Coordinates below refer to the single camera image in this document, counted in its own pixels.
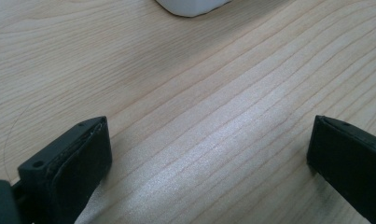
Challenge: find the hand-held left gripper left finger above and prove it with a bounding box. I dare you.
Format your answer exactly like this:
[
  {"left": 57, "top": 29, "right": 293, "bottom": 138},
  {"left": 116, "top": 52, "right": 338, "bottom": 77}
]
[{"left": 17, "top": 116, "right": 113, "bottom": 224}]

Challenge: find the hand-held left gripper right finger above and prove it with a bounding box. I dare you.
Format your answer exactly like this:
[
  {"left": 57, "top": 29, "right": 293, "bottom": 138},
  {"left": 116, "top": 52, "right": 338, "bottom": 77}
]
[{"left": 306, "top": 115, "right": 376, "bottom": 224}]

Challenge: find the white plastic container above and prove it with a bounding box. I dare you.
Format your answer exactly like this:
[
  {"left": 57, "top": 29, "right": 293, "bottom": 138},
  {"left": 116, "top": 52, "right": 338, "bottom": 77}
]
[{"left": 154, "top": 0, "right": 235, "bottom": 18}]

